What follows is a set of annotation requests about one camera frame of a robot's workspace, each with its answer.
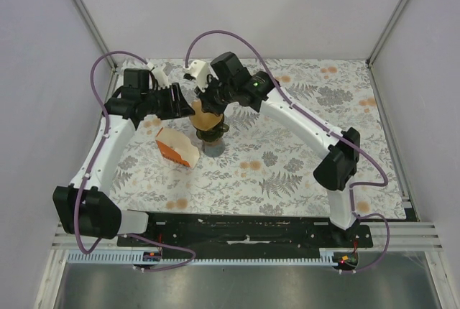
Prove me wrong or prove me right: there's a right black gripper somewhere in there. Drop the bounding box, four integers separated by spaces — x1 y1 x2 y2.
195 75 236 118

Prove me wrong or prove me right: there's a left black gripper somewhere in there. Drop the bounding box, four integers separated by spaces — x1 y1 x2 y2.
142 83 195 121

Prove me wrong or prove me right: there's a brown paper coffee filter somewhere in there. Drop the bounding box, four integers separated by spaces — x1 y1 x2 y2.
190 100 224 131

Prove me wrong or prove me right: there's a dark glass dripper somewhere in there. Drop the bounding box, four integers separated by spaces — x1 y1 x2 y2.
195 117 229 142

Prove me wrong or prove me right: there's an orange coffee filter box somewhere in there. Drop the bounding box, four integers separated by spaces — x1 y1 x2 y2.
155 127 200 169

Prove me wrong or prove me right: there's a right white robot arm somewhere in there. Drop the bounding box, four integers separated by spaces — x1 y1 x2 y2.
185 52 360 247

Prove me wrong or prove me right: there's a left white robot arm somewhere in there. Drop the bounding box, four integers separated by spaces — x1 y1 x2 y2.
52 65 194 246

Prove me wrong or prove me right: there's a floral patterned table mat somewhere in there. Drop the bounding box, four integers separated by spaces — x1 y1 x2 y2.
109 60 406 219

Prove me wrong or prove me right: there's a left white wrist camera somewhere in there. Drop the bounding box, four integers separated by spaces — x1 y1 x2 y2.
146 62 173 90

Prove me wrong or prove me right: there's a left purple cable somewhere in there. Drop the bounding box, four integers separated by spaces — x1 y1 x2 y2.
74 50 197 273

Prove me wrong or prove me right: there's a purple cable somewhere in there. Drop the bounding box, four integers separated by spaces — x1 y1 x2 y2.
74 50 197 273
185 30 391 276

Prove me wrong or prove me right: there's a black mounting base plate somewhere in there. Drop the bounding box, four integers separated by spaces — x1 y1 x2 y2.
117 212 373 259

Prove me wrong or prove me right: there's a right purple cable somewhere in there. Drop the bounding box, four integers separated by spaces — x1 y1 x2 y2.
185 30 391 276

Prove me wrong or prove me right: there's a white slotted cable duct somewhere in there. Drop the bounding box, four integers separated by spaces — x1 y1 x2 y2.
66 247 342 265

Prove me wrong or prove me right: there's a right aluminium frame post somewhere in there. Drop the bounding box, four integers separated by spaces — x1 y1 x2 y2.
366 0 411 68

